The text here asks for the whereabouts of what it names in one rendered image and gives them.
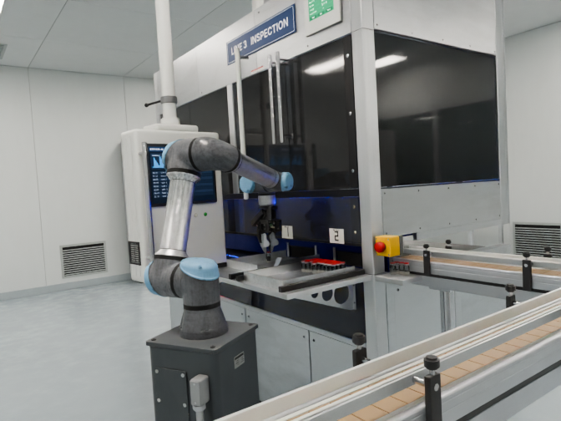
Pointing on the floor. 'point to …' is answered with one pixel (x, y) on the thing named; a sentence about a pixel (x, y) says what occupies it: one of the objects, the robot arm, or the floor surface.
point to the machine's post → (369, 174)
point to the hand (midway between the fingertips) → (267, 250)
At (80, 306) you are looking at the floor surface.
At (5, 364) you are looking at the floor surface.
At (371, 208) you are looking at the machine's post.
